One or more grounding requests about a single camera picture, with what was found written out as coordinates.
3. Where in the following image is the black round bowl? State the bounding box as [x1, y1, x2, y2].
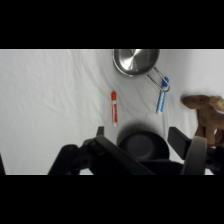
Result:
[117, 130, 171, 162]

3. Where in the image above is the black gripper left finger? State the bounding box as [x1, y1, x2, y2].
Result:
[48, 125, 155, 176]

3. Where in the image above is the blue marker pen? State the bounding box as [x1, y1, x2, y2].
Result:
[155, 76, 170, 116]

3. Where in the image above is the brown plush animal toy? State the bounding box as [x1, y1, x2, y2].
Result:
[180, 94, 224, 148]

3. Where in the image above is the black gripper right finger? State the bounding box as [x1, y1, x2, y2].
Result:
[167, 126, 224, 176]

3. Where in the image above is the red marker pen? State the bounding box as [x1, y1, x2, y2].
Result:
[110, 90, 119, 128]

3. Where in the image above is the steel pan with wire handle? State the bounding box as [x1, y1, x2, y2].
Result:
[112, 49, 171, 94]

